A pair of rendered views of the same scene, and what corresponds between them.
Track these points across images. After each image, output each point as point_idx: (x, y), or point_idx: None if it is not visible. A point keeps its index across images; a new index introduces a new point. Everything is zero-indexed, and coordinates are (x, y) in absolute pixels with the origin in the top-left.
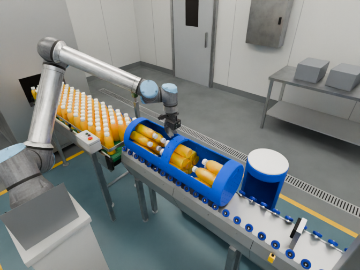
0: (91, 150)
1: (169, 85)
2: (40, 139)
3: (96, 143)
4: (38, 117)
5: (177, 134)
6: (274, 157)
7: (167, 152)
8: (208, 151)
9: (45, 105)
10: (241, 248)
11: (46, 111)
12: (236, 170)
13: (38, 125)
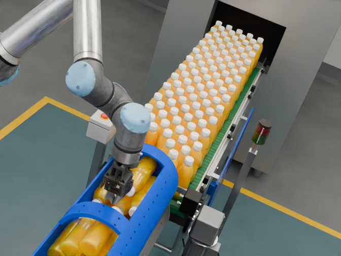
0: (89, 131)
1: (135, 112)
2: (5, 41)
3: (101, 128)
4: (25, 18)
5: (132, 215)
6: None
7: (72, 210)
8: None
9: (41, 11)
10: None
11: (36, 18)
12: None
13: (18, 25)
